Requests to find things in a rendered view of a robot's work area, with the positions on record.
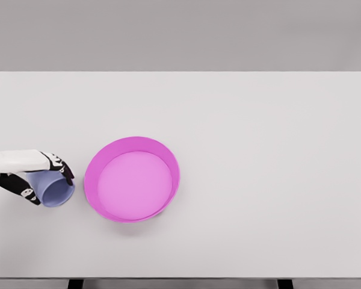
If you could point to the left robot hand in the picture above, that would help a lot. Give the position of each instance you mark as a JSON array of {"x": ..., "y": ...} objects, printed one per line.
[{"x": 21, "y": 162}]

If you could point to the lavender plastic cup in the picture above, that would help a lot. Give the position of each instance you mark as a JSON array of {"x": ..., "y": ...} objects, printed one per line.
[{"x": 55, "y": 191}]

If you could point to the pink round plate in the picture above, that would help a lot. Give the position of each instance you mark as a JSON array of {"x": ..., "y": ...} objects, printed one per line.
[{"x": 134, "y": 183}]

